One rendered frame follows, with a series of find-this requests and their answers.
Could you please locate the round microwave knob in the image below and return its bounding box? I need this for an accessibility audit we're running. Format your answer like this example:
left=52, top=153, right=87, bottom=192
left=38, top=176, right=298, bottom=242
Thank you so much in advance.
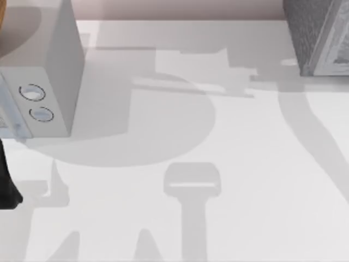
left=19, top=83, right=46, bottom=102
left=28, top=106, right=55, bottom=123

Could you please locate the pale microwave oven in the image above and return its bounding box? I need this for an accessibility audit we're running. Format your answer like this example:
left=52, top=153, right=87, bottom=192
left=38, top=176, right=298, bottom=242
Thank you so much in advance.
left=0, top=0, right=86, bottom=140

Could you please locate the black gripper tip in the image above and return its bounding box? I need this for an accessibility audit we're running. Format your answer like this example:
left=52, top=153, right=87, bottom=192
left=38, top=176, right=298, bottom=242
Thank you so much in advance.
left=0, top=138, right=23, bottom=210

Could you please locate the wooden cupboard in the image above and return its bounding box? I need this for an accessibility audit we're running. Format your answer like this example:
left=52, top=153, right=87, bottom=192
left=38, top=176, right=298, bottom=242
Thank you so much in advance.
left=0, top=0, right=7, bottom=33

